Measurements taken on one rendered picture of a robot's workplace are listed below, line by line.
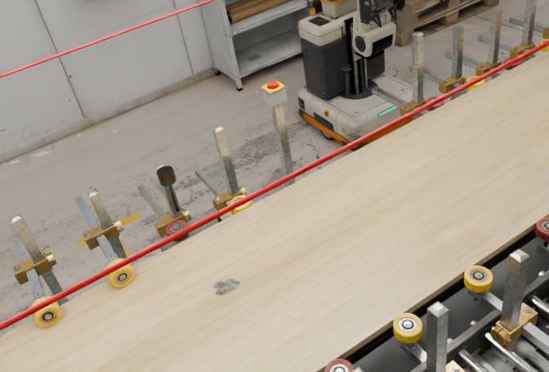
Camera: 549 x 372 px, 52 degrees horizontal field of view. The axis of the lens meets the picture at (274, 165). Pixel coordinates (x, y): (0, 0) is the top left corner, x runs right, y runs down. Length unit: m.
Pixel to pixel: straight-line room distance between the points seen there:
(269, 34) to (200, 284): 3.71
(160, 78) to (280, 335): 3.55
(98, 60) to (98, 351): 3.22
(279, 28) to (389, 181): 3.41
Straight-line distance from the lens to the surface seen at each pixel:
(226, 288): 1.81
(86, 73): 4.72
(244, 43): 5.19
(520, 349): 1.89
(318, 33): 3.62
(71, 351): 1.87
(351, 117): 3.67
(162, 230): 2.18
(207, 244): 1.99
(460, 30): 2.75
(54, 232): 3.88
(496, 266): 1.98
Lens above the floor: 2.23
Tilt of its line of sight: 36 degrees down
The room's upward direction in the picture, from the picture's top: 11 degrees counter-clockwise
